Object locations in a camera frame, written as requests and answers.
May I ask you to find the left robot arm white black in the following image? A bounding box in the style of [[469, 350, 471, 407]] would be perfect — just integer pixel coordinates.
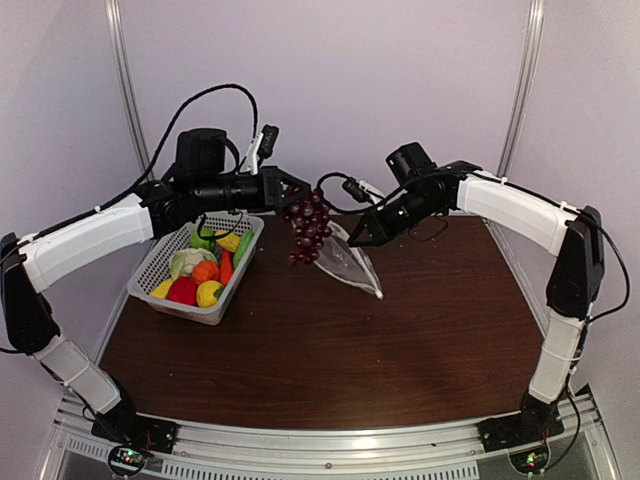
[[1, 126, 311, 444]]

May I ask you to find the green toy apple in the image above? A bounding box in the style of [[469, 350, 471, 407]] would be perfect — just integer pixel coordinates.
[[189, 228, 215, 251]]

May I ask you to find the aluminium corner post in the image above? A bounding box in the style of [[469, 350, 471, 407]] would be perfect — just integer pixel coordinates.
[[104, 0, 150, 172], [497, 0, 546, 177]]

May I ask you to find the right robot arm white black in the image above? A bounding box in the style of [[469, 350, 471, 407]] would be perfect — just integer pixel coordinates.
[[342, 142, 604, 442]]

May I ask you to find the orange toy carrot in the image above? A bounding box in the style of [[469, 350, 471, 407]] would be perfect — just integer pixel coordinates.
[[219, 249, 234, 286]]

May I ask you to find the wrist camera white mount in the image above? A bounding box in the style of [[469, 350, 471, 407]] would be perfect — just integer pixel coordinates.
[[239, 124, 280, 175], [342, 177, 385, 205]]

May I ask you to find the yellow toy corn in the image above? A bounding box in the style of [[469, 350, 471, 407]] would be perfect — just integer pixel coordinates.
[[214, 230, 242, 254]]

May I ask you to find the left aluminium corner post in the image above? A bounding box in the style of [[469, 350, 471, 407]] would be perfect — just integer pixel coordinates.
[[104, 0, 150, 172]]

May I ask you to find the yellow toy lemon green leaf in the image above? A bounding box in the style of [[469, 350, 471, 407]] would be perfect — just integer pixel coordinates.
[[196, 280, 225, 309]]

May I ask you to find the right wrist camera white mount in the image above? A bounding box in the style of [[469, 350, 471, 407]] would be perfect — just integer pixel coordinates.
[[342, 177, 385, 205]]

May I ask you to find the aluminium front rail frame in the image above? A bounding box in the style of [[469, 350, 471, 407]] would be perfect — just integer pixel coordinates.
[[39, 389, 621, 480]]

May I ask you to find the white perforated plastic basket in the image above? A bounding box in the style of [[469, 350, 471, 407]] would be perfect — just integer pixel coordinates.
[[127, 214, 264, 326]]

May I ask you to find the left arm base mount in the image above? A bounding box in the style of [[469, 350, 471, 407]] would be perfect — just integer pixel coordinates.
[[91, 415, 178, 478]]

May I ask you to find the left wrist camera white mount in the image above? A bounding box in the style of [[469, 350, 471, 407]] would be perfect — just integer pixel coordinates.
[[239, 124, 280, 175]]

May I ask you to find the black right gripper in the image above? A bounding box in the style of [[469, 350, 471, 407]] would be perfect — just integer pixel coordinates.
[[349, 187, 443, 247]]

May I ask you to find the green toy cucumber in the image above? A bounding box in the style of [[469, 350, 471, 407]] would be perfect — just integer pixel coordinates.
[[233, 230, 255, 269]]

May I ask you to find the red toy bell pepper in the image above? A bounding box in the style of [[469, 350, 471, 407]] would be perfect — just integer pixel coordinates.
[[166, 277, 198, 306]]

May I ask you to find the right aluminium corner post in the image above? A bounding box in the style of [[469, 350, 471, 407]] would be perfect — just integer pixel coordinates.
[[497, 0, 546, 177]]

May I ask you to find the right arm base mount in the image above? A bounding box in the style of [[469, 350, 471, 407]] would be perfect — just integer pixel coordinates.
[[477, 413, 565, 476]]

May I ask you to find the yellow toy banana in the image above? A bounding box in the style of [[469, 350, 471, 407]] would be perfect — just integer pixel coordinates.
[[149, 279, 173, 300]]

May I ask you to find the clear dotted zip top bag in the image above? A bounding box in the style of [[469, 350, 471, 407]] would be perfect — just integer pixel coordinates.
[[314, 221, 384, 300]]

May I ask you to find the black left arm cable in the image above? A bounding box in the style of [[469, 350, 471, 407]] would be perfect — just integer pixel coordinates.
[[94, 84, 262, 241]]

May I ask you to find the orange toy pumpkin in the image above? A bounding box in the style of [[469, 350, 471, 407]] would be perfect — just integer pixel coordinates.
[[191, 260, 220, 285]]

